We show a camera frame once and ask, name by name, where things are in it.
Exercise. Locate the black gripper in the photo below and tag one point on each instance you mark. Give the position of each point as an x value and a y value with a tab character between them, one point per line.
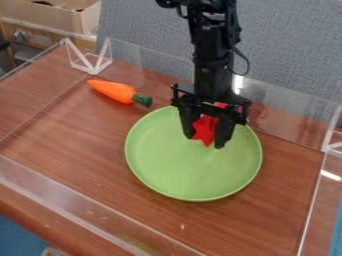
193	105

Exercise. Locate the red plastic block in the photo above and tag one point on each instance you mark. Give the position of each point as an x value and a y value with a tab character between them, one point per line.
205	129

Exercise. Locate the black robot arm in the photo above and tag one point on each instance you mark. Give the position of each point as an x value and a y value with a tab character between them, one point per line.
216	34

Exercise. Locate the green round plate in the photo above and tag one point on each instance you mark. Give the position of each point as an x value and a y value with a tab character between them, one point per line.
180	167

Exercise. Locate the orange toy carrot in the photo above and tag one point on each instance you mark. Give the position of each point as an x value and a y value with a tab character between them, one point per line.
121	92

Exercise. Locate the cardboard box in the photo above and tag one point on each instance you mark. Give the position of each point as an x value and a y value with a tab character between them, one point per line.
69	15

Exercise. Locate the clear acrylic enclosure wall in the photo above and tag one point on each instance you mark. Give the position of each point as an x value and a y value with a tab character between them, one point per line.
69	189

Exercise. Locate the clear acrylic triangle bracket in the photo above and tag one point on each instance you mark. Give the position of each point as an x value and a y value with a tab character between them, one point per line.
90	62

